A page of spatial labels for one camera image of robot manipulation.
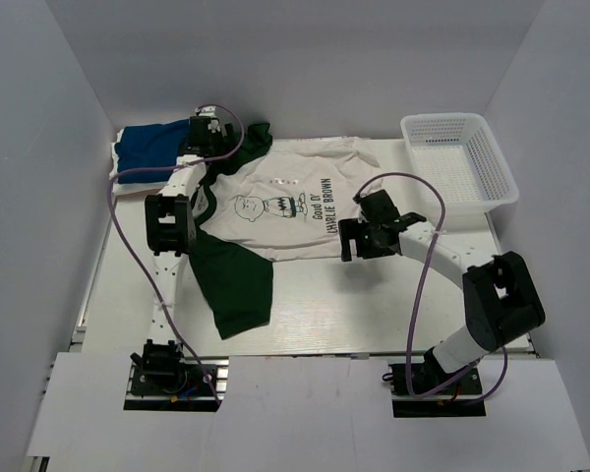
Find white green raglan t shirt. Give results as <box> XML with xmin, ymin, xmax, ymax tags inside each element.
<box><xmin>190</xmin><ymin>123</ymin><xmax>381</xmax><ymax>339</ymax></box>

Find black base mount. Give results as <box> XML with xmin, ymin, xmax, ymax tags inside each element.
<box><xmin>124</xmin><ymin>341</ymin><xmax>228</xmax><ymax>413</ymax></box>
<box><xmin>382</xmin><ymin>361</ymin><xmax>488</xmax><ymax>420</ymax></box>

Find white plastic basket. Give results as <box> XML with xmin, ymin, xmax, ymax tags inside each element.
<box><xmin>400</xmin><ymin>112</ymin><xmax>519</xmax><ymax>218</ymax></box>

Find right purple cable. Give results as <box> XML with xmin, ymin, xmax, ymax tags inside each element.
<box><xmin>356</xmin><ymin>171</ymin><xmax>510</xmax><ymax>399</ymax></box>

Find purple cable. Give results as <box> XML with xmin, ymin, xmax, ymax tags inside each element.
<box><xmin>106</xmin><ymin>103</ymin><xmax>222</xmax><ymax>408</ymax></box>
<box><xmin>356</xmin><ymin>171</ymin><xmax>510</xmax><ymax>399</ymax></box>

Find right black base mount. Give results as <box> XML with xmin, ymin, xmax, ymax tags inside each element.
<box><xmin>382</xmin><ymin>361</ymin><xmax>488</xmax><ymax>420</ymax></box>

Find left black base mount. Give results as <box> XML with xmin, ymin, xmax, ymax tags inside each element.
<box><xmin>124</xmin><ymin>341</ymin><xmax>228</xmax><ymax>413</ymax></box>

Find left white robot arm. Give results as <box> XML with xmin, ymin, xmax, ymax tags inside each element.
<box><xmin>145</xmin><ymin>106</ymin><xmax>238</xmax><ymax>344</ymax></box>

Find blue t shirt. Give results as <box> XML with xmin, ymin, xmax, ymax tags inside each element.
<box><xmin>114</xmin><ymin>119</ymin><xmax>190</xmax><ymax>172</ymax></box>

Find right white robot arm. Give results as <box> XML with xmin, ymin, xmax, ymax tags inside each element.
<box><xmin>338</xmin><ymin>191</ymin><xmax>546</xmax><ymax>392</ymax></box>

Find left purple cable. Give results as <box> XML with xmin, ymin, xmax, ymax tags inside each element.
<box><xmin>106</xmin><ymin>103</ymin><xmax>222</xmax><ymax>408</ymax></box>

